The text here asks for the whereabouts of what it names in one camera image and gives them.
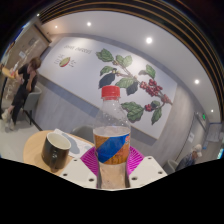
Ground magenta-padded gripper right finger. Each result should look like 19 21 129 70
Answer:
126 145 168 189

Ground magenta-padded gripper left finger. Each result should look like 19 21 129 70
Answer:
59 146 101 190

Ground clear red-capped drink bottle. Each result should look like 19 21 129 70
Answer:
92 85 132 190

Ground small round wooden table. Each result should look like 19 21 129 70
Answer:
0 66 18 114

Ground round ceiling lights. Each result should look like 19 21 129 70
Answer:
53 21 216 114

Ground wall-mounted board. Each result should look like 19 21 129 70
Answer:
205 122 224 144

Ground coffee plant wall mural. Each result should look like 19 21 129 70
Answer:
38 36 178 140

